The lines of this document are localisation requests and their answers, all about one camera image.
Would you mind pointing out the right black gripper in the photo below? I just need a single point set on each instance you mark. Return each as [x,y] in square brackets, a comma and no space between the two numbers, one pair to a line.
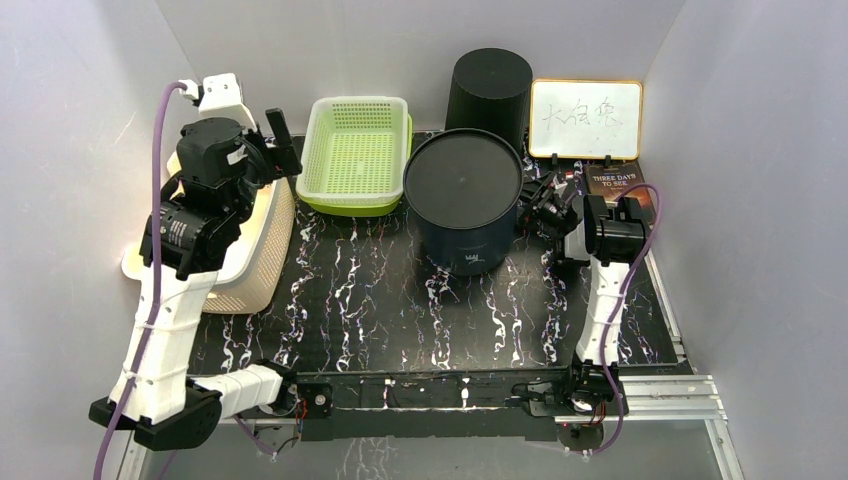
[529,213]

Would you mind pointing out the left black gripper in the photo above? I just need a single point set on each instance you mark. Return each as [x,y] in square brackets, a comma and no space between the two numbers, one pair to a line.
[279,160]

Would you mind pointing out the large dark blue bucket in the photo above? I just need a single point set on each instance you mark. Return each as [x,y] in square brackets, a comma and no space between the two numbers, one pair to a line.
[462,187]

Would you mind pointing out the black ribbed bucket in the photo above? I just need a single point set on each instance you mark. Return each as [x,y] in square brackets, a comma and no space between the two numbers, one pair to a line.
[490,91]

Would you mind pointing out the cream perforated laundry basket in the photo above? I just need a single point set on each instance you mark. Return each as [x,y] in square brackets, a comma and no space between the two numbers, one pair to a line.
[253,263]

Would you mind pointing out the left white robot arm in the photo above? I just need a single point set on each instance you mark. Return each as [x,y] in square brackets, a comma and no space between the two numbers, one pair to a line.
[197,214]

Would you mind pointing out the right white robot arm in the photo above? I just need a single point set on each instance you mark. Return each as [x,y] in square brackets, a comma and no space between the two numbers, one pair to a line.
[612,242]

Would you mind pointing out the book Three Days to See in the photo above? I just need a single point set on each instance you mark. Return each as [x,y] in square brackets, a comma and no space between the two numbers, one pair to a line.
[610,181]

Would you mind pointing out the green and white strainer basket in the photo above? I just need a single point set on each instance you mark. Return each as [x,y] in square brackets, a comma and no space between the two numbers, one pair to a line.
[354,155]

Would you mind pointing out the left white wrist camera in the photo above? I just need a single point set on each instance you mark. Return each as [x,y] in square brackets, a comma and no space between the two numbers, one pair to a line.
[219,96]

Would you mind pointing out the small whiteboard yellow frame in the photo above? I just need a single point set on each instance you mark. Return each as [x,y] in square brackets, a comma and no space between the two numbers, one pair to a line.
[585,120]

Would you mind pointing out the aluminium base frame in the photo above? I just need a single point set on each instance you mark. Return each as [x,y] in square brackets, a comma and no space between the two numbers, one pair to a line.
[477,403]

